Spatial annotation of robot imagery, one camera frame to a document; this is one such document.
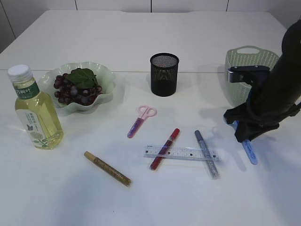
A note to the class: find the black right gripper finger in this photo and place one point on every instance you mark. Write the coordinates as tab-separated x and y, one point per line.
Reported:
244	131

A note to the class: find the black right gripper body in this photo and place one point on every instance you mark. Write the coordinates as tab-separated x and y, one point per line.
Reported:
250	121

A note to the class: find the blue scissors with cover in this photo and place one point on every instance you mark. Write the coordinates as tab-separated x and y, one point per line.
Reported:
246	145

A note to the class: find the purple artificial grape bunch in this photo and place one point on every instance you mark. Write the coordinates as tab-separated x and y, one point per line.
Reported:
79	86

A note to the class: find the green tea plastic bottle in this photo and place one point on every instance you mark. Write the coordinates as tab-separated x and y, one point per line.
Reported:
35	109

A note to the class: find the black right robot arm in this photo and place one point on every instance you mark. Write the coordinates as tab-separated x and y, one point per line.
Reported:
274	91

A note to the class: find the green woven plastic basket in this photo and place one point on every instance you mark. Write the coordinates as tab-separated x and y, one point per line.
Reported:
245	56

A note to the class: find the silver glitter marker pen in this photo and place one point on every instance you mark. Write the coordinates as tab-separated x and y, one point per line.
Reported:
205	151

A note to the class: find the red marker pen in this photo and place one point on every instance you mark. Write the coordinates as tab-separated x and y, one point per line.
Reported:
164	149

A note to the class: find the clear plastic ruler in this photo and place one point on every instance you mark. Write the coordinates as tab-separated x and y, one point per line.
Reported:
179	153

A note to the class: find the black mesh pen holder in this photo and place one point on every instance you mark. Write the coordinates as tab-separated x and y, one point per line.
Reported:
163	76

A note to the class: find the gold glitter marker pen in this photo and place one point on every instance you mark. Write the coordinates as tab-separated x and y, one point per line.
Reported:
108	169

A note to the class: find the green wavy glass plate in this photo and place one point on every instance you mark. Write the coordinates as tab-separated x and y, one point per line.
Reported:
104	75

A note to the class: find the pink purple small scissors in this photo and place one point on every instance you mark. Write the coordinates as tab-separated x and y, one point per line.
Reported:
144	113

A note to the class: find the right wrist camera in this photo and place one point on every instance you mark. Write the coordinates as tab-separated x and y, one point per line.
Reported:
256	74

